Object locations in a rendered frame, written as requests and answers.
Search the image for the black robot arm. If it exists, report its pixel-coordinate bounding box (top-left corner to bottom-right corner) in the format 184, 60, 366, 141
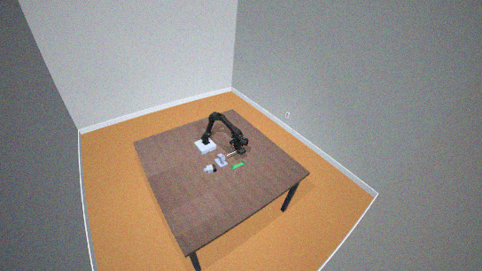
200, 112, 249, 146

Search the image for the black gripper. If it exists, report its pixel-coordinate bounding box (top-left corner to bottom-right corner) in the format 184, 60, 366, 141
229, 139, 246, 155

